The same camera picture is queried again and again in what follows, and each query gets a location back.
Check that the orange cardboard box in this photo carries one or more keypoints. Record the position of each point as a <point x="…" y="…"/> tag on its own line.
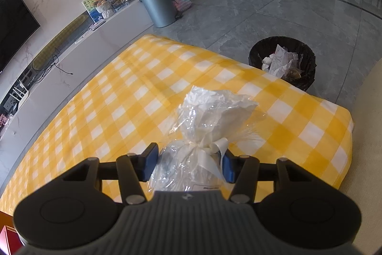
<point x="3" y="217"/>

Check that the white plastic bag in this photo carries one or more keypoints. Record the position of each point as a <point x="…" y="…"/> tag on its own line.
<point x="206" y="111"/>

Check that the cream plush sofa cover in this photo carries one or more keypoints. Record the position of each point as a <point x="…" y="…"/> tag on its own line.
<point x="367" y="138"/>

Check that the white TV console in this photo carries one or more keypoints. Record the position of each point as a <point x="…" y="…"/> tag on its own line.
<point x="113" y="34"/>

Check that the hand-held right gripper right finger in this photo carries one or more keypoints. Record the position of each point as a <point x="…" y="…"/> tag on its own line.
<point x="228" y="167"/>

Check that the black waste basket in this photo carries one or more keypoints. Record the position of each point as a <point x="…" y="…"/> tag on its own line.
<point x="307" y="63"/>

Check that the red square box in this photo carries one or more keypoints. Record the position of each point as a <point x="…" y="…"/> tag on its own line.
<point x="4" y="237"/>

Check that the green painted picture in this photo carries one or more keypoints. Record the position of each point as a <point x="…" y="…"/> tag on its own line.
<point x="89" y="4"/>

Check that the black television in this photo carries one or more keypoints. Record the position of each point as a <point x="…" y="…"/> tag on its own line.
<point x="15" y="25"/>

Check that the yellow checkered tablecloth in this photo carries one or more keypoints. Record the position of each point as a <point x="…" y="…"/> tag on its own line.
<point x="119" y="93"/>

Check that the crumpled white paper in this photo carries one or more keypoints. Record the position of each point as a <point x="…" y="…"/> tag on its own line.
<point x="279" y="60"/>

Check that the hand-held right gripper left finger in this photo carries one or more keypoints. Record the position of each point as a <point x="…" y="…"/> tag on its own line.
<point x="150" y="161"/>

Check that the grey lidded trash can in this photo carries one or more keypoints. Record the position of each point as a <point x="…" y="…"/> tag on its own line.
<point x="156" y="4"/>

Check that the woven checked basket bag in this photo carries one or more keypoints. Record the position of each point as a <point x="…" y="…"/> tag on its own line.
<point x="180" y="2"/>

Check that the white router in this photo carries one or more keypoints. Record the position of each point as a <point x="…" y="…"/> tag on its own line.
<point x="18" y="92"/>

